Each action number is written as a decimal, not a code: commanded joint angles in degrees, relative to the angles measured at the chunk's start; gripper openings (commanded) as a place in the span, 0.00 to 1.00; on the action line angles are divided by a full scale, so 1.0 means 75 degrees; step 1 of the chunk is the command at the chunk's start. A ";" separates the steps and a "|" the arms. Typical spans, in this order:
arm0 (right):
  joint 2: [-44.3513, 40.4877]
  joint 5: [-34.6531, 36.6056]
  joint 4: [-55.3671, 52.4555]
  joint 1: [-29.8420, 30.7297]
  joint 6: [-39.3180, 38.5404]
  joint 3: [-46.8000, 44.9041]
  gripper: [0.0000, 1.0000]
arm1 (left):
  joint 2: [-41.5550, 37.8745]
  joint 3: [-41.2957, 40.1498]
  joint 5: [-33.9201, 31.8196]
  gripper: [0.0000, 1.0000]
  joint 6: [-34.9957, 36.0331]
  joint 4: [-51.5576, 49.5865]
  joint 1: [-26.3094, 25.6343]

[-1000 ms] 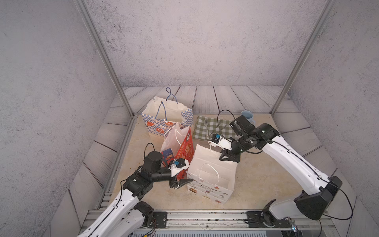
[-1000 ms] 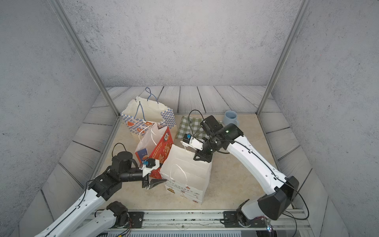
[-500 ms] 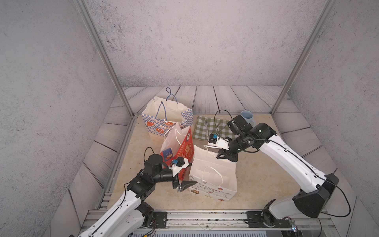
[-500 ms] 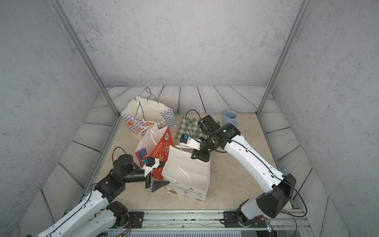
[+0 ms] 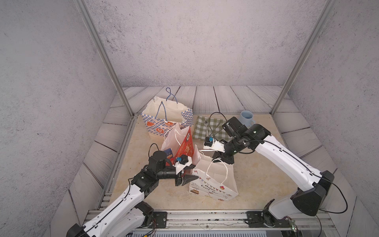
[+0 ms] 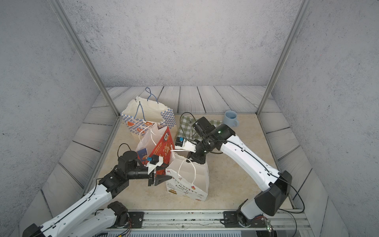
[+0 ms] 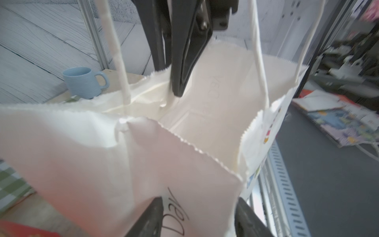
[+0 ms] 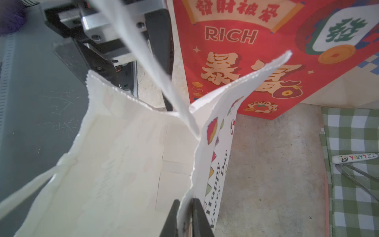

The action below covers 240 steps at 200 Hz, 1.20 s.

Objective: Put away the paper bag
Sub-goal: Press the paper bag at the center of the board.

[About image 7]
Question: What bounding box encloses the light blue mug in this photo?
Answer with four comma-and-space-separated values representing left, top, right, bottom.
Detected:
62, 67, 110, 99

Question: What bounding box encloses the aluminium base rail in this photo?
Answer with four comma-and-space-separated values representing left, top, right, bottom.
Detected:
250, 142, 311, 237

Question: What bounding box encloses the red paper gift bag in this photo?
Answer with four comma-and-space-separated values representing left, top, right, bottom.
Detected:
1, 220, 61, 237

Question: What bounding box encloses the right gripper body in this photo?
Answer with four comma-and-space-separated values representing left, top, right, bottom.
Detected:
207, 0, 239, 31

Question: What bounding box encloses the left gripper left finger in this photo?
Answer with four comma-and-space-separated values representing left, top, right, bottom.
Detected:
125, 197, 164, 237

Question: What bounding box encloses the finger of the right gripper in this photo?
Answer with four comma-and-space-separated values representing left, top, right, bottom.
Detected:
171, 1, 213, 97
132, 0, 172, 71

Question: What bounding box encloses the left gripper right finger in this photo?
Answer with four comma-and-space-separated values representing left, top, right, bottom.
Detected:
235, 197, 273, 237

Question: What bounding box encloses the left frame post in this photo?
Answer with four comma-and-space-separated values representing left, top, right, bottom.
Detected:
77, 0, 109, 70

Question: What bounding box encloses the stack of flat paper bags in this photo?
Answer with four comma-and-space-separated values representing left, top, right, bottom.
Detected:
292, 89, 379, 147

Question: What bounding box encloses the green checkered cloth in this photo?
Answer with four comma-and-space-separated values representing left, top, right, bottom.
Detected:
1, 160, 35, 215

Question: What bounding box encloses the white Happy Every Day bag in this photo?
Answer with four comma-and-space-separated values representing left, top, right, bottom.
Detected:
1, 1, 325, 237

